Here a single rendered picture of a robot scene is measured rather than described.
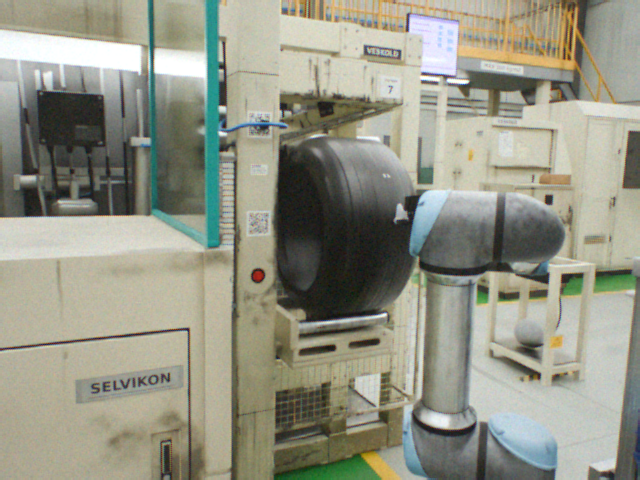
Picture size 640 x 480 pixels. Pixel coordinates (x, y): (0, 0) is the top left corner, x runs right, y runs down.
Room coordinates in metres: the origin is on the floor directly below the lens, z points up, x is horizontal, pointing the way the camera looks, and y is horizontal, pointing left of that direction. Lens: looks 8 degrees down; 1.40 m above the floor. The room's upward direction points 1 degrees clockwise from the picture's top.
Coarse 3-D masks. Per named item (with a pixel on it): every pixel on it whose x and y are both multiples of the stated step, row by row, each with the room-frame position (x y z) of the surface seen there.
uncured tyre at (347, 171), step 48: (336, 144) 1.64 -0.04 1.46; (288, 192) 1.99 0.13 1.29; (336, 192) 1.52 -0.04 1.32; (384, 192) 1.55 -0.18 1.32; (288, 240) 2.00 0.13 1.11; (336, 240) 1.49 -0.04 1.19; (384, 240) 1.52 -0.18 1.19; (288, 288) 1.78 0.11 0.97; (336, 288) 1.53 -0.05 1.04; (384, 288) 1.58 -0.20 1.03
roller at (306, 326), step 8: (368, 312) 1.68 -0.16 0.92; (376, 312) 1.69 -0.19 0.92; (384, 312) 1.70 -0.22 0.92; (304, 320) 1.58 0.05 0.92; (312, 320) 1.59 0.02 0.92; (320, 320) 1.60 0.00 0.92; (328, 320) 1.60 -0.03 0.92; (336, 320) 1.61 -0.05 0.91; (344, 320) 1.63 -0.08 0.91; (352, 320) 1.64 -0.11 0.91; (360, 320) 1.65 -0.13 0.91; (368, 320) 1.66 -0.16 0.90; (376, 320) 1.67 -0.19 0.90; (384, 320) 1.69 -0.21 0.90; (304, 328) 1.56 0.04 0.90; (312, 328) 1.57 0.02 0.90; (320, 328) 1.58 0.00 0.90; (328, 328) 1.60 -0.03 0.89; (336, 328) 1.61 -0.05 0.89; (344, 328) 1.63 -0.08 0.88
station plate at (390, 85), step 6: (384, 78) 2.07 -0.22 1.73; (390, 78) 2.08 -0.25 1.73; (396, 78) 2.09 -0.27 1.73; (384, 84) 2.07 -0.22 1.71; (390, 84) 2.08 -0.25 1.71; (396, 84) 2.09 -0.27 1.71; (384, 90) 2.07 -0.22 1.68; (390, 90) 2.08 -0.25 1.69; (396, 90) 2.09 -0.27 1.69; (384, 96) 2.07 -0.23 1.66; (390, 96) 2.08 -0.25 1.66; (396, 96) 2.09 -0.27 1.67
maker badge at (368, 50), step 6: (366, 48) 2.39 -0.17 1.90; (372, 48) 2.40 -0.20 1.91; (378, 48) 2.42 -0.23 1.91; (384, 48) 2.43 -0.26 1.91; (390, 48) 2.45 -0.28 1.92; (366, 54) 2.39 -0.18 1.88; (372, 54) 2.40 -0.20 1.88; (378, 54) 2.42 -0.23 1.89; (384, 54) 2.43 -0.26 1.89; (390, 54) 2.45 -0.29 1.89; (396, 54) 2.46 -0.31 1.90
